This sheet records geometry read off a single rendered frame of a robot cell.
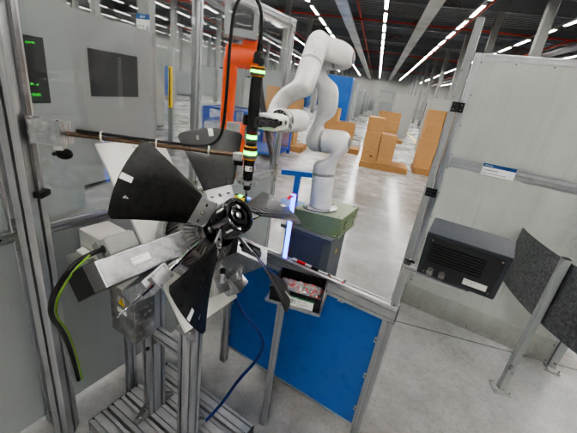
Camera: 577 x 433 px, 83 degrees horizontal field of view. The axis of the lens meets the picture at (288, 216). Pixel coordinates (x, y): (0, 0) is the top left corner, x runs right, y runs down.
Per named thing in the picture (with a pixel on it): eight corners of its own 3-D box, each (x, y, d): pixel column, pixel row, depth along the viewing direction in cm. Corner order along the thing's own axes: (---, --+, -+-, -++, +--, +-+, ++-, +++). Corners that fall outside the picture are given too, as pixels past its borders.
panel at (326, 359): (226, 346, 197) (234, 250, 173) (227, 344, 198) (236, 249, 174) (351, 426, 160) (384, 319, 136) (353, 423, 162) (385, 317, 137)
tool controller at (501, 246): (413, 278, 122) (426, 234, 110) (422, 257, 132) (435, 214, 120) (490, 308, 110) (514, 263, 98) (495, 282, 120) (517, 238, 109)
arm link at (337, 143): (317, 171, 181) (321, 127, 174) (349, 176, 175) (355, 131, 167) (309, 174, 171) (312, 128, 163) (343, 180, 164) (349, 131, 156)
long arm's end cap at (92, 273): (77, 272, 89) (94, 261, 83) (89, 297, 89) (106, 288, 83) (66, 277, 87) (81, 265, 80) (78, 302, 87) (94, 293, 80)
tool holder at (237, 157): (229, 184, 107) (232, 154, 104) (232, 178, 114) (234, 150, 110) (257, 186, 108) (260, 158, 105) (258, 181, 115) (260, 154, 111)
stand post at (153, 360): (144, 422, 160) (136, 204, 118) (160, 409, 168) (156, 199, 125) (149, 428, 158) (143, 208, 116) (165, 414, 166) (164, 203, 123)
